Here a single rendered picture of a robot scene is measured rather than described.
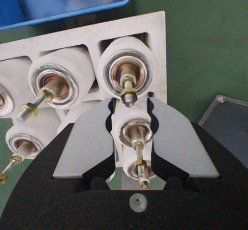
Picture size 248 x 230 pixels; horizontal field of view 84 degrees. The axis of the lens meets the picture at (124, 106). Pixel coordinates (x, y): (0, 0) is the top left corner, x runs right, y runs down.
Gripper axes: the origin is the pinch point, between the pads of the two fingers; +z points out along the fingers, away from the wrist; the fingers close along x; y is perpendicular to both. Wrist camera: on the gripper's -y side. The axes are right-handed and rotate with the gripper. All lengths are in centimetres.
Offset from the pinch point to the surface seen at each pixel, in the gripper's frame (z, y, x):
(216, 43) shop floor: 34.6, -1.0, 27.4
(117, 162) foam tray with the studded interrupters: 16.5, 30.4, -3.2
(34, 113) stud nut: 1.7, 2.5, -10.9
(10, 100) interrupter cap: 8.9, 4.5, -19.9
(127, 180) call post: 15.7, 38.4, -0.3
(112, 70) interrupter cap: 9.1, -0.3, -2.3
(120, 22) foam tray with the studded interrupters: 16.5, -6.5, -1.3
